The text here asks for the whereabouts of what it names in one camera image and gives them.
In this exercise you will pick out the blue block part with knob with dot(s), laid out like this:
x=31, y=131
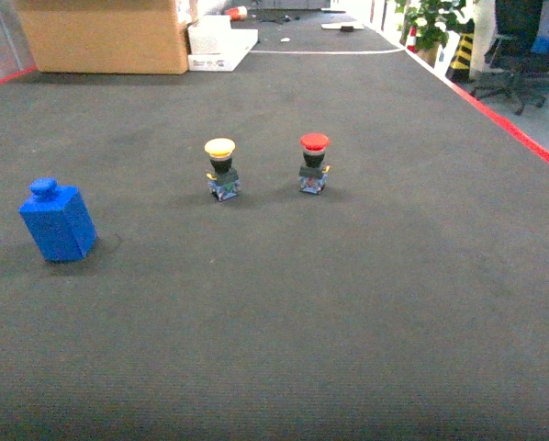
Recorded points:
x=58, y=221

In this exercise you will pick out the red mushroom push button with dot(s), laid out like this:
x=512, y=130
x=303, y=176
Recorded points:
x=313, y=172

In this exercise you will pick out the yellow mushroom push button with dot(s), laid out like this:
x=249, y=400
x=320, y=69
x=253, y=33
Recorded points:
x=224, y=180

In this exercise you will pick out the white cardboard box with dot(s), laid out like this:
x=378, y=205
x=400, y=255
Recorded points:
x=215, y=46

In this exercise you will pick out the large cardboard box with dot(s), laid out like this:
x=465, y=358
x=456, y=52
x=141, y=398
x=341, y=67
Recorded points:
x=108, y=37

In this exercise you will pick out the red white traffic cone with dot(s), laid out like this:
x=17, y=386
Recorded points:
x=411, y=41

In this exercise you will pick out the potted green plant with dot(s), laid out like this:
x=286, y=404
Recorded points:
x=434, y=20

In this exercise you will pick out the black office chair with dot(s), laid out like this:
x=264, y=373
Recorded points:
x=520, y=73

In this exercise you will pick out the yellow black striped post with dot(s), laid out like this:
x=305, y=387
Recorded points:
x=463, y=53

